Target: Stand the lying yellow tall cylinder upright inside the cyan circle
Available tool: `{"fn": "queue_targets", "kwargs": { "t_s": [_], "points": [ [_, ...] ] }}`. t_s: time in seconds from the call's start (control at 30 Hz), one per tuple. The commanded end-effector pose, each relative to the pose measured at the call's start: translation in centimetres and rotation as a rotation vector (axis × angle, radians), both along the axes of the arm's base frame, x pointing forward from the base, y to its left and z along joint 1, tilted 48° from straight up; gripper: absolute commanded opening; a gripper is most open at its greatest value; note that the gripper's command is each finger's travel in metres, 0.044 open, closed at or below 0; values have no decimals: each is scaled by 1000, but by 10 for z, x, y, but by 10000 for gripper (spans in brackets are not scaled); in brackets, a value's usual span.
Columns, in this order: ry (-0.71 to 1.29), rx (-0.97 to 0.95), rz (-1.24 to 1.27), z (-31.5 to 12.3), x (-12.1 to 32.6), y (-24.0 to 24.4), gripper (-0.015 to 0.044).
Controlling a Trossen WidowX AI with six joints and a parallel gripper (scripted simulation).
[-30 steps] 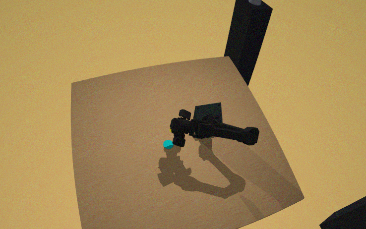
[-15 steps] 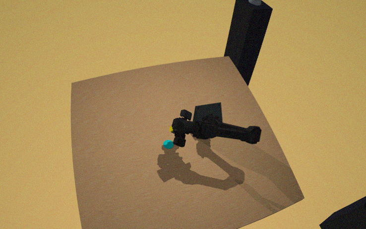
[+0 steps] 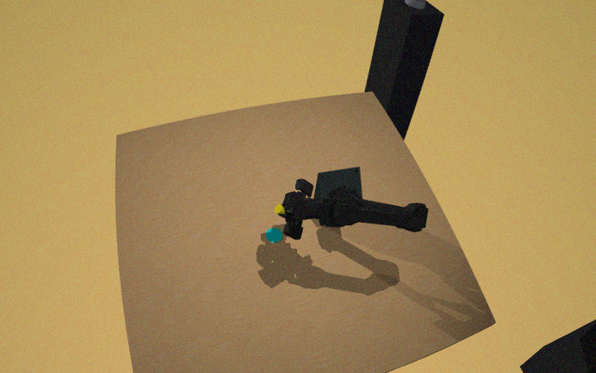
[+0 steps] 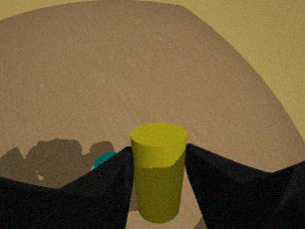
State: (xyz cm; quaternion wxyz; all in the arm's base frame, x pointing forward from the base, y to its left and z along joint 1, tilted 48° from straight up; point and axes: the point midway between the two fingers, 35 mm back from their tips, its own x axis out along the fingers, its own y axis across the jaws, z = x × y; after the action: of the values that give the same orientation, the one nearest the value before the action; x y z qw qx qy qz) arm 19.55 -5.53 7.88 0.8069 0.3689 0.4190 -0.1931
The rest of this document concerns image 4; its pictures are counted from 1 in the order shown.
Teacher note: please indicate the yellow cylinder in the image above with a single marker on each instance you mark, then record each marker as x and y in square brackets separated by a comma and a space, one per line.
[159, 156]

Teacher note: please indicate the cyan flat circle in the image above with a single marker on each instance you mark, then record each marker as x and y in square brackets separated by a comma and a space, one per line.
[103, 158]

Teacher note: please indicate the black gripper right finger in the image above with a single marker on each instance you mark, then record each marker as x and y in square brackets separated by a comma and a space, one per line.
[235, 196]

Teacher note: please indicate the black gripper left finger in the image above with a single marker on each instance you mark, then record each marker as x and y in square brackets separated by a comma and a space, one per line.
[97, 200]

